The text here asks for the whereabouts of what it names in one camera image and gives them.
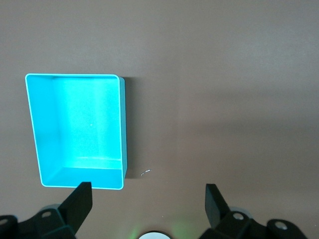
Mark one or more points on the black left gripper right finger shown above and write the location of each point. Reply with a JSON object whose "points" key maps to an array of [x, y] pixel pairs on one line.
{"points": [[215, 206]]}

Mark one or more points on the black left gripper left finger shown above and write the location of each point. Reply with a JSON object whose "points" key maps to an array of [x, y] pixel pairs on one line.
{"points": [[77, 204]]}

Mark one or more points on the small white scrap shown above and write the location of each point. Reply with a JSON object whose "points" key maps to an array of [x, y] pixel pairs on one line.
{"points": [[147, 171]]}

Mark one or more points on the teal plastic bin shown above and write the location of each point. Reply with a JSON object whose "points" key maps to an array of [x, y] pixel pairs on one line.
{"points": [[74, 124]]}

